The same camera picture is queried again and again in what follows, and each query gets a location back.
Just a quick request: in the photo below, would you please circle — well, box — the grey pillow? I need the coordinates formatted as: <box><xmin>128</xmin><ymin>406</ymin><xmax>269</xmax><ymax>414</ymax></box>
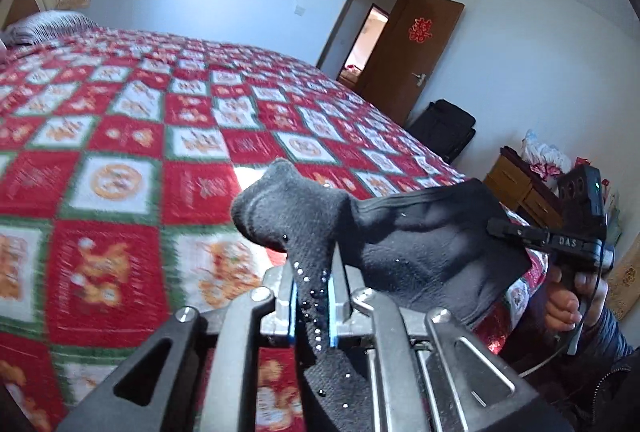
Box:
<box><xmin>1</xmin><ymin>10</ymin><xmax>99</xmax><ymax>47</ymax></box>

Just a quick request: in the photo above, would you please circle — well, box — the dark grey sock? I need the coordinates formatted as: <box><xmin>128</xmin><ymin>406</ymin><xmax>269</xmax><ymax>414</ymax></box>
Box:
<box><xmin>231</xmin><ymin>159</ymin><xmax>533</xmax><ymax>432</ymax></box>

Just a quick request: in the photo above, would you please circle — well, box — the person's right hand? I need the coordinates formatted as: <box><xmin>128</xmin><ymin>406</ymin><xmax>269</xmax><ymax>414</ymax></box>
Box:
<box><xmin>544</xmin><ymin>269</ymin><xmax>610</xmax><ymax>332</ymax></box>

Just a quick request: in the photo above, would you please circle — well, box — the brown door frame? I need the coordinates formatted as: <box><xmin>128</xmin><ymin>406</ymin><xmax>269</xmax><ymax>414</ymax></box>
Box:
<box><xmin>316</xmin><ymin>0</ymin><xmax>417</xmax><ymax>85</ymax></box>

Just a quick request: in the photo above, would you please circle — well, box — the thin cable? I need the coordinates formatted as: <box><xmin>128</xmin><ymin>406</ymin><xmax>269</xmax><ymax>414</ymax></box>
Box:
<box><xmin>517</xmin><ymin>262</ymin><xmax>603</xmax><ymax>375</ymax></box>

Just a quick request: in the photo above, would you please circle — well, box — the black suitcase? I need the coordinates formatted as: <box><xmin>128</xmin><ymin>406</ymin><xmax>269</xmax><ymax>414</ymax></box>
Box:
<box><xmin>407</xmin><ymin>99</ymin><xmax>477</xmax><ymax>165</ymax></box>

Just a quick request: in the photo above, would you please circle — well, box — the red paper door decoration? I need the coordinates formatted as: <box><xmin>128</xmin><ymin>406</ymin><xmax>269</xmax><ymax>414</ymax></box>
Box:
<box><xmin>408</xmin><ymin>16</ymin><xmax>432</xmax><ymax>43</ymax></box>

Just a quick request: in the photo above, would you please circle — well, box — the brown wooden door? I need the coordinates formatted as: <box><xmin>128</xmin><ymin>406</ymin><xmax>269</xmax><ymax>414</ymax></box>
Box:
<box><xmin>356</xmin><ymin>0</ymin><xmax>466</xmax><ymax>127</ymax></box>

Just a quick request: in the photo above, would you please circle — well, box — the red checkered printed blanket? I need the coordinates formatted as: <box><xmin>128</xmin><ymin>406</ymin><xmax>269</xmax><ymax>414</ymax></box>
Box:
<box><xmin>0</xmin><ymin>24</ymin><xmax>548</xmax><ymax>432</ymax></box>

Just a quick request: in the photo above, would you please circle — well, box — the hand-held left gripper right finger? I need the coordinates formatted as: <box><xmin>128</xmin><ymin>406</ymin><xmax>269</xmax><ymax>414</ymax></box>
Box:
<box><xmin>326</xmin><ymin>261</ymin><xmax>571</xmax><ymax>432</ymax></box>

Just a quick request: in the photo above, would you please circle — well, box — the wooden cabinet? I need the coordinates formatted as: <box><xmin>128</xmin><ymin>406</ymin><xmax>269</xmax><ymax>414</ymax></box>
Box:
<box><xmin>484</xmin><ymin>146</ymin><xmax>566</xmax><ymax>231</ymax></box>

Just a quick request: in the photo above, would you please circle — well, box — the white plastic bag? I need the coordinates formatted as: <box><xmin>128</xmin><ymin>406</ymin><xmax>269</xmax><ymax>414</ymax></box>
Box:
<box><xmin>520</xmin><ymin>129</ymin><xmax>574</xmax><ymax>180</ymax></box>

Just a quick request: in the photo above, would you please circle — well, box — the person's right forearm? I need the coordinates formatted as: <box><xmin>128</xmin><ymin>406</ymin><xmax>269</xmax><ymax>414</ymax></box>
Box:
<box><xmin>570</xmin><ymin>307</ymin><xmax>640</xmax><ymax>432</ymax></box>

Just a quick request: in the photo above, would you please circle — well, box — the yellow flowered cloth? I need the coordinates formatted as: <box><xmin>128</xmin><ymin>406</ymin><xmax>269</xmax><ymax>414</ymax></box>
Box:
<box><xmin>606</xmin><ymin>252</ymin><xmax>640</xmax><ymax>323</ymax></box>

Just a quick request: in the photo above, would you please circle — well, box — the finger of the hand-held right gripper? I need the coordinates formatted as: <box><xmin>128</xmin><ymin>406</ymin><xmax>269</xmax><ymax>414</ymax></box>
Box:
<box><xmin>486</xmin><ymin>218</ymin><xmax>557</xmax><ymax>249</ymax></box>

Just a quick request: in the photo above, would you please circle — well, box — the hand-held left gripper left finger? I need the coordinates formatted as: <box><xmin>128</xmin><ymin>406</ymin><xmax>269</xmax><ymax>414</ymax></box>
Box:
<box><xmin>60</xmin><ymin>267</ymin><xmax>302</xmax><ymax>432</ymax></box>

